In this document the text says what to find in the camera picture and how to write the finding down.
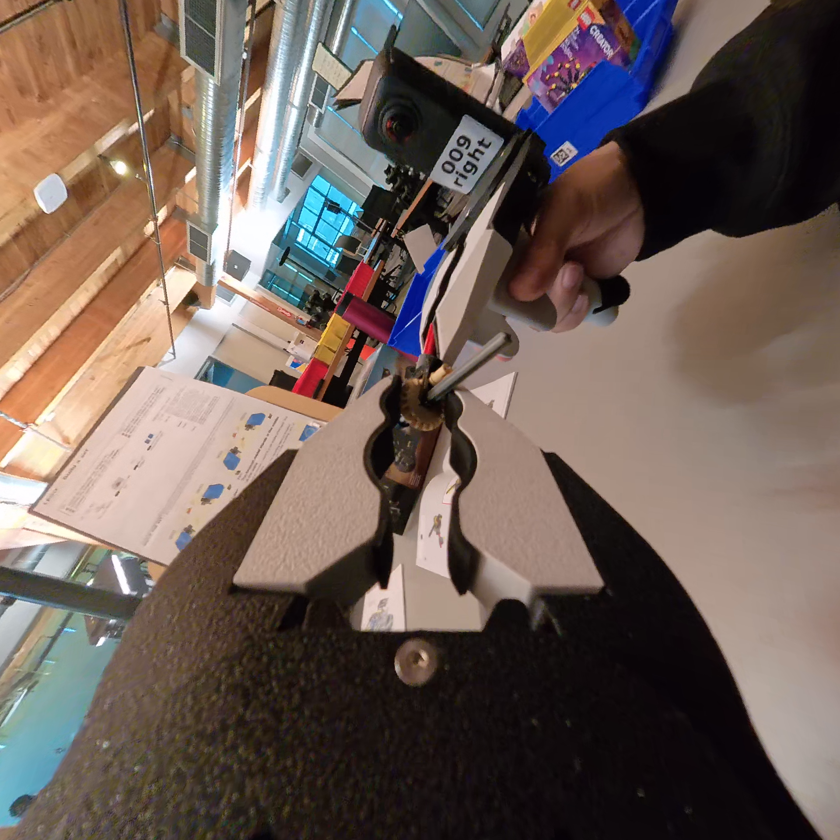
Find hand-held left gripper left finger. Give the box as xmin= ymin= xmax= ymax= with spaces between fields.
xmin=233 ymin=377 xmax=403 ymax=609

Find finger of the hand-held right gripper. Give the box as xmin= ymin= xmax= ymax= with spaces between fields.
xmin=420 ymin=251 xmax=462 ymax=358
xmin=435 ymin=180 xmax=521 ymax=366

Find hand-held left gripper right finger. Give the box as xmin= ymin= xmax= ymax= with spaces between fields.
xmin=445 ymin=388 xmax=605 ymax=609

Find tan gear red axle assembly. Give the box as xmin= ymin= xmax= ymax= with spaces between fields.
xmin=394 ymin=328 xmax=515 ymax=435

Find person's right forearm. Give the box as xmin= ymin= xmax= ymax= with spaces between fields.
xmin=600 ymin=0 xmax=840 ymax=265

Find lego set box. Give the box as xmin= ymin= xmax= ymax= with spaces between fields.
xmin=382 ymin=354 xmax=442 ymax=521

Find person's right hand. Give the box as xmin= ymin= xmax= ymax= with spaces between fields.
xmin=508 ymin=140 xmax=648 ymax=333

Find pink bottle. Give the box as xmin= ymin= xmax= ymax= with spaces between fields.
xmin=333 ymin=294 xmax=396 ymax=343

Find open instruction booklet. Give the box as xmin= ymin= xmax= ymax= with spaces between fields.
xmin=415 ymin=371 xmax=519 ymax=580

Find small car cover booklet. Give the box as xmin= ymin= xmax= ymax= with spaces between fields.
xmin=360 ymin=563 xmax=406 ymax=632

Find yellow plastic bin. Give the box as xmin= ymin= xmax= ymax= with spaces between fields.
xmin=314 ymin=312 xmax=353 ymax=366

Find instruction poster board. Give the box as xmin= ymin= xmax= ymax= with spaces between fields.
xmin=28 ymin=365 xmax=327 ymax=567

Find red plastic bin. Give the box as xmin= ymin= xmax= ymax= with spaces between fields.
xmin=290 ymin=356 xmax=330 ymax=399

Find purple toy box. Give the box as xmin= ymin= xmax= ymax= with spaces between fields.
xmin=500 ymin=0 xmax=642 ymax=114

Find black pole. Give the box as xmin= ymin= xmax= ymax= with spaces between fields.
xmin=0 ymin=566 xmax=143 ymax=622

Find metal air duct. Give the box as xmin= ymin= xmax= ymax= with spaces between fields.
xmin=177 ymin=0 xmax=232 ymax=309
xmin=248 ymin=0 xmax=330 ymax=209

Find white wireless access point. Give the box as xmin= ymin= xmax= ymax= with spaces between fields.
xmin=33 ymin=172 xmax=71 ymax=215

